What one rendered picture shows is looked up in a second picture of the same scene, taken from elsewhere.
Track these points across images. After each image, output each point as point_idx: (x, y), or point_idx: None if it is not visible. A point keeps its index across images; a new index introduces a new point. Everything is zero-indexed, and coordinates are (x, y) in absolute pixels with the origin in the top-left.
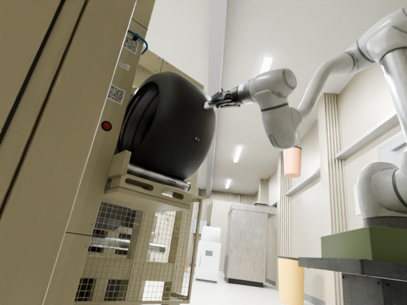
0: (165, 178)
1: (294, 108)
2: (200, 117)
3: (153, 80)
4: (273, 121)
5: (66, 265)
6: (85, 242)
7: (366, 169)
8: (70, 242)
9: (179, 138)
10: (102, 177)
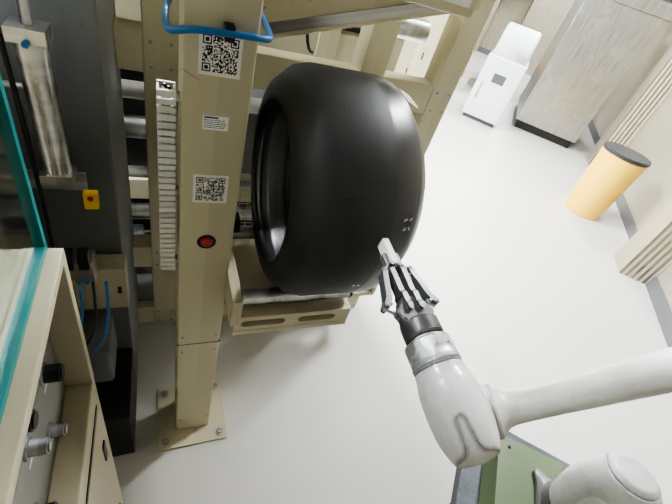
0: (306, 299)
1: (499, 425)
2: (365, 262)
3: (290, 134)
4: None
5: (198, 361)
6: (212, 346)
7: (602, 480)
8: (196, 348)
9: (320, 291)
10: (216, 296)
